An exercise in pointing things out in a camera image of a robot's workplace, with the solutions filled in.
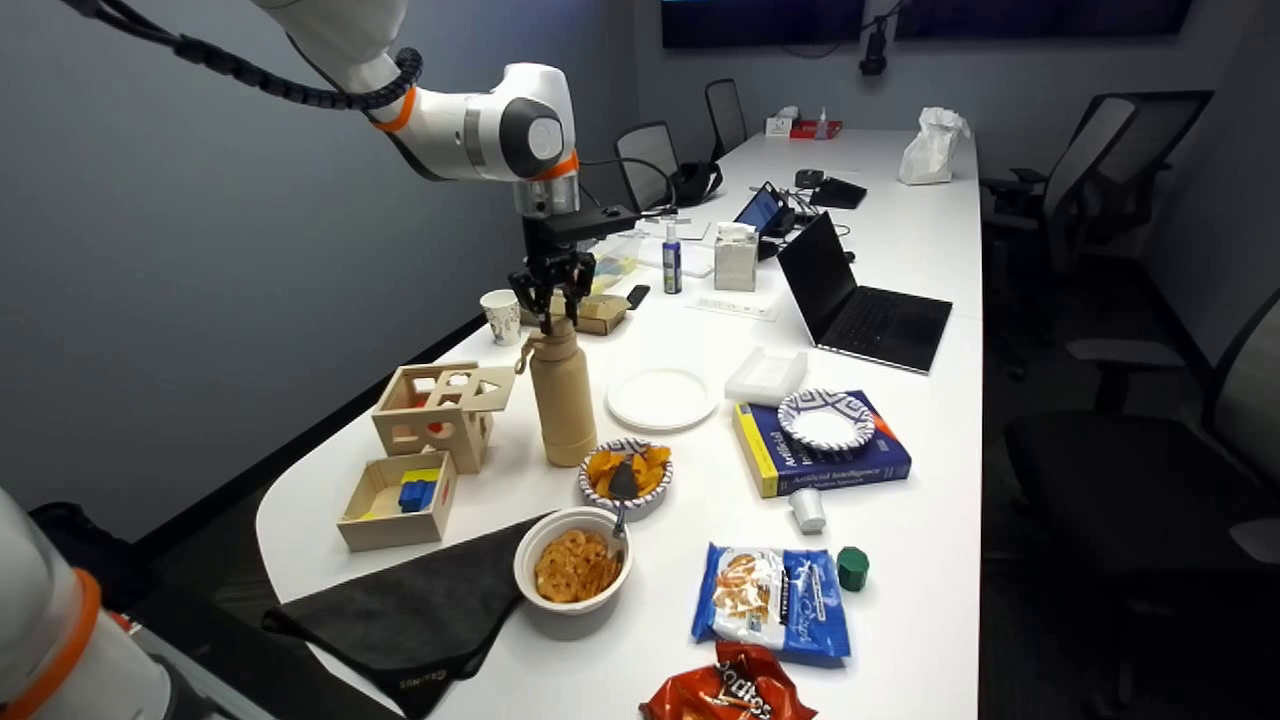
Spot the black bag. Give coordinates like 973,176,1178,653
668,161,723,208

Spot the wooden shape sorter box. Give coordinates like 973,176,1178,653
373,365,514,477

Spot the white plastic bag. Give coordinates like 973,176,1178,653
894,107,973,188

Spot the white plate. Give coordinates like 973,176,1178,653
606,367,717,434

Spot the black office chair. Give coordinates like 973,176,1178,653
985,89,1212,273
1002,298,1280,614
704,80,748,152
616,119,676,212

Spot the orange chip bag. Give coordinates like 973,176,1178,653
640,640,817,720

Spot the black laptop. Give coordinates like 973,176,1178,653
779,215,952,374

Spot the wooden tray with blocks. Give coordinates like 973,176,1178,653
334,451,452,553

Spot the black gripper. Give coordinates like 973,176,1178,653
509,215,596,318

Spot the green bottle cap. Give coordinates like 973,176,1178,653
835,544,873,591

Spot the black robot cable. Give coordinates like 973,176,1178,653
58,0,429,116

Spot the white napkin stack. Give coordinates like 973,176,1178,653
723,348,808,404

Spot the clear plastic bin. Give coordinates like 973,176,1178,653
582,227,640,291

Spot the wall monitor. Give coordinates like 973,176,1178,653
660,0,1197,47

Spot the black cloth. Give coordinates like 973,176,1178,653
266,522,533,720

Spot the bowl of orange food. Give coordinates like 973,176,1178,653
576,441,673,518

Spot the blue snack bag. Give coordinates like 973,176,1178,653
693,544,851,669

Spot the patterned paper bowl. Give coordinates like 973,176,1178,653
774,389,877,451

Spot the blue tablet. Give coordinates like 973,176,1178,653
736,185,794,236

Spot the small white container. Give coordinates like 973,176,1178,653
793,487,826,536

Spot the small spray bottle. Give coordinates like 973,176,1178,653
660,225,682,298

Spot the paper cup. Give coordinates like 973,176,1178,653
480,288,521,343

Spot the blue and yellow box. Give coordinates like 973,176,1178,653
731,393,910,495

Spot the white bowl of pasta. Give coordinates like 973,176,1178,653
511,510,633,637

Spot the red and white box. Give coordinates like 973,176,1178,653
764,106,843,140

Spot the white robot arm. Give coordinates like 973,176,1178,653
0,0,593,720

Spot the tan thermos bottle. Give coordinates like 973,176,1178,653
521,291,596,469

